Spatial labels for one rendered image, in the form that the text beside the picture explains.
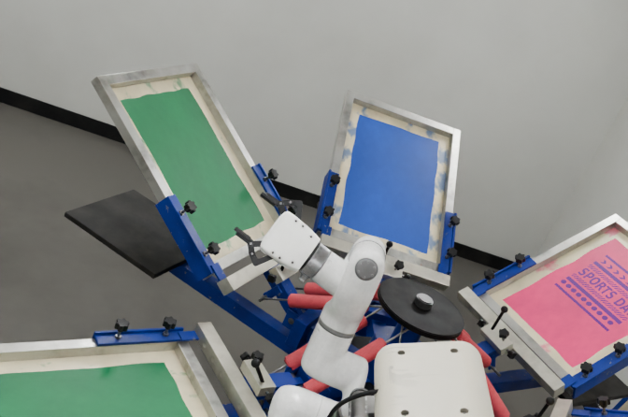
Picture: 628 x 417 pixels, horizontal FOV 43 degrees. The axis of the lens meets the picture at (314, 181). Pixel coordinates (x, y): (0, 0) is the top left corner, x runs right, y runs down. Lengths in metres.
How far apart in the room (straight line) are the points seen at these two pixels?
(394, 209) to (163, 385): 1.43
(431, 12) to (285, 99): 1.21
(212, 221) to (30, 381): 0.88
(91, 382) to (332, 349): 0.94
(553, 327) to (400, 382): 2.29
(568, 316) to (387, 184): 0.94
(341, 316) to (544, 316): 1.79
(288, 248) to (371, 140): 2.01
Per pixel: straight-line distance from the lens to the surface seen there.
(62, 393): 2.39
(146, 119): 2.91
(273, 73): 5.75
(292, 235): 1.66
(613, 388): 3.74
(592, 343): 3.30
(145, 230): 3.19
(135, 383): 2.48
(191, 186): 2.89
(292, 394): 1.70
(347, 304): 1.63
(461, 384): 1.06
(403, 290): 2.72
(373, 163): 3.55
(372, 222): 3.39
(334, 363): 1.73
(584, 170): 6.39
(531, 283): 3.47
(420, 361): 1.10
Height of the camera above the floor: 2.57
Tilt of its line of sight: 23 degrees down
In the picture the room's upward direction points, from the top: 23 degrees clockwise
